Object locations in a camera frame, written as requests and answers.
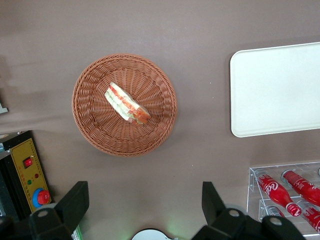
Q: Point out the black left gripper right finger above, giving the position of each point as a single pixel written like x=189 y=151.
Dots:
x=217 y=217

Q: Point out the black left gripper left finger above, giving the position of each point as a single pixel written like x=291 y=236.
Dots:
x=67 y=210

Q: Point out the triangle sandwich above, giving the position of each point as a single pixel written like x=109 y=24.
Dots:
x=125 y=102

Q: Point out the round brown wicker basket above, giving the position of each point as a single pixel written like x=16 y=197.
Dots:
x=100 y=130

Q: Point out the beige rectangular tray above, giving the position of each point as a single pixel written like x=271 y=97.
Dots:
x=275 y=92

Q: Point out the red emergency stop button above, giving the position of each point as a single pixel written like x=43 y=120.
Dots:
x=42 y=198

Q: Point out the clear acrylic bottle rack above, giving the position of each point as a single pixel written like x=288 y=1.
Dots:
x=252 y=197

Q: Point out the red cola bottle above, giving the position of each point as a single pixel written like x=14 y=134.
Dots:
x=275 y=212
x=312 y=217
x=302 y=186
x=275 y=192

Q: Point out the black fryer with yellow panel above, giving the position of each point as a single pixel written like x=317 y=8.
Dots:
x=22 y=152

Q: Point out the red rocker switch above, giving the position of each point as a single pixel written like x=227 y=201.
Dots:
x=28 y=163

